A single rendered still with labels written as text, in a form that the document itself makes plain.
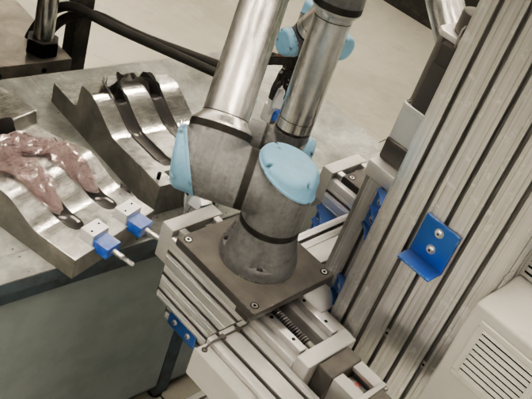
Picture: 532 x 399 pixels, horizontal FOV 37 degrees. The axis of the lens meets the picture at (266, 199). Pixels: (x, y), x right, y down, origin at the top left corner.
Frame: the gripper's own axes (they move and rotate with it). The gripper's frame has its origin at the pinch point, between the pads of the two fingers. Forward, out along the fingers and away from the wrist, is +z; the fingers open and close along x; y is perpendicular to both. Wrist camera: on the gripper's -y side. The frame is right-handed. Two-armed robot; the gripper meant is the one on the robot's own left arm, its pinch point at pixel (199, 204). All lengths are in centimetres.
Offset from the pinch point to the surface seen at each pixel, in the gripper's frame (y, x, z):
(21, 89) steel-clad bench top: -59, -23, 5
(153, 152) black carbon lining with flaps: -17.2, -5.0, -3.4
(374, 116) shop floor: -133, 205, 85
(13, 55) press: -79, -19, 6
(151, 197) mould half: -5.3, -10.4, 0.4
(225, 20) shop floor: -238, 167, 85
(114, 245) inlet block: 10.7, -27.3, -2.2
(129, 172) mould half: -15.1, -11.8, 0.3
